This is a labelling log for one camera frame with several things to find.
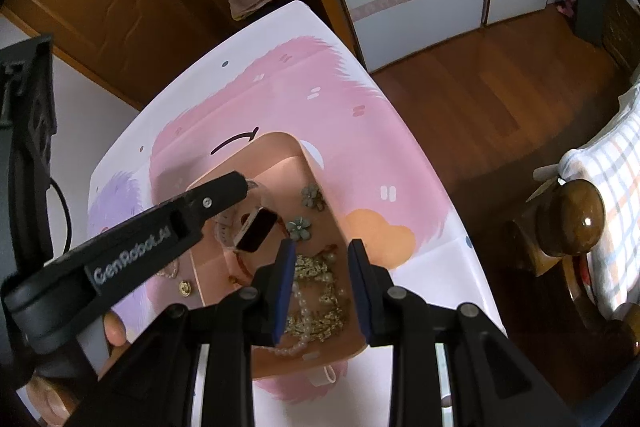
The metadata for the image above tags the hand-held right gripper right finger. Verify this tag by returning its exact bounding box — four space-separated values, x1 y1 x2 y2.
347 238 576 427

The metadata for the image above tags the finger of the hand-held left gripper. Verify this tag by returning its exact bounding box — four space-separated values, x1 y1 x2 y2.
165 171 250 240

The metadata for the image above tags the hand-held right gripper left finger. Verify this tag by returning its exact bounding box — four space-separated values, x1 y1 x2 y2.
65 238 297 427

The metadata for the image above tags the pearl bracelet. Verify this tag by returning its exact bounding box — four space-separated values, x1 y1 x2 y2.
272 282 313 358

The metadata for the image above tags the gold pearl hair comb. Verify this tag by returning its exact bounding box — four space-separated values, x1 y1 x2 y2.
285 254 351 343

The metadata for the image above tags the red string bracelet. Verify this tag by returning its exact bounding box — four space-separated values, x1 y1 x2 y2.
227 219 337 288

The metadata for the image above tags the smart watch pink band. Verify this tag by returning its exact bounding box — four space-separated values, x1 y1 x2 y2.
215 207 278 253

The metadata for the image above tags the grey flower brooch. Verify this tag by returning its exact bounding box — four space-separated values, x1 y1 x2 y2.
300 184 327 210
287 216 313 240

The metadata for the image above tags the pink plastic tray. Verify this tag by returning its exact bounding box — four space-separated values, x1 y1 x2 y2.
187 132 368 380

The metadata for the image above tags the person's left hand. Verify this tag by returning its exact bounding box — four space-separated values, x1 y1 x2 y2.
22 310 128 415

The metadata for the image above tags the dark bin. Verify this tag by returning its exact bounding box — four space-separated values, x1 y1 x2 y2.
570 0 608 45

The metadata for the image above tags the pearl necklace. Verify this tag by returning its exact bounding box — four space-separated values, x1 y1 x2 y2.
154 257 181 280

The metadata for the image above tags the black cable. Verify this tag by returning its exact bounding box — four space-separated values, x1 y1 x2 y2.
47 177 72 258

